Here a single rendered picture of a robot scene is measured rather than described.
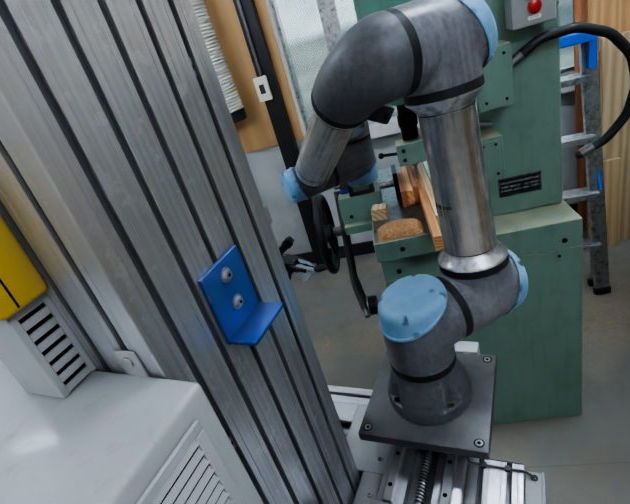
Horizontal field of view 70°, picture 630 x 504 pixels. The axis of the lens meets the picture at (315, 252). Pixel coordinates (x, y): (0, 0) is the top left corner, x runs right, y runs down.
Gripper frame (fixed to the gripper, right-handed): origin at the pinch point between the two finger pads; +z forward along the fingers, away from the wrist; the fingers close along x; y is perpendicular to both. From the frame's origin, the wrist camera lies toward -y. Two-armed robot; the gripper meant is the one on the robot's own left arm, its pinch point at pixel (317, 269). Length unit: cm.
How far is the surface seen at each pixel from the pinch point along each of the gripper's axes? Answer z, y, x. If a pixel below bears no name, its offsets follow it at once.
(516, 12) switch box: 29, -90, 14
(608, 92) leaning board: 110, -78, -99
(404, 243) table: 20.8, -30.9, 27.5
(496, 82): 30, -75, 16
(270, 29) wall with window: -58, -65, -125
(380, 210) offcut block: 13.3, -33.0, 13.6
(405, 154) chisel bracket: 17, -48, 0
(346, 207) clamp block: 3.6, -27.9, 5.4
